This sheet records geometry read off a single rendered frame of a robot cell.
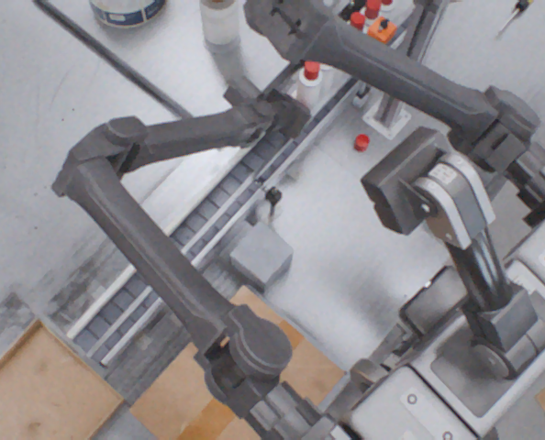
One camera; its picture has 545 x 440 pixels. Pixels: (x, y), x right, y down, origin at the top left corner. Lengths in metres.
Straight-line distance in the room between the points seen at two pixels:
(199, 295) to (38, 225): 0.81
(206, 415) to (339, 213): 0.61
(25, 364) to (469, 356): 1.02
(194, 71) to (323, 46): 0.86
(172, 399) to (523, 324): 0.66
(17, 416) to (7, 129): 0.68
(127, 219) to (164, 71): 0.81
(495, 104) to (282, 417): 0.52
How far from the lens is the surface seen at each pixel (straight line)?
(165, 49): 1.76
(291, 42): 0.87
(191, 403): 1.25
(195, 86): 1.70
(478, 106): 1.01
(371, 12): 1.59
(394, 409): 0.86
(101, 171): 1.00
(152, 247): 0.95
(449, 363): 0.88
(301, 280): 1.58
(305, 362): 1.26
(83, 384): 1.58
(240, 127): 1.29
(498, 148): 1.05
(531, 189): 1.03
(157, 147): 1.12
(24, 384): 1.61
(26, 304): 1.64
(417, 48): 1.42
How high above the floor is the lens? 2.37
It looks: 73 degrees down
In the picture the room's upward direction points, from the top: 5 degrees clockwise
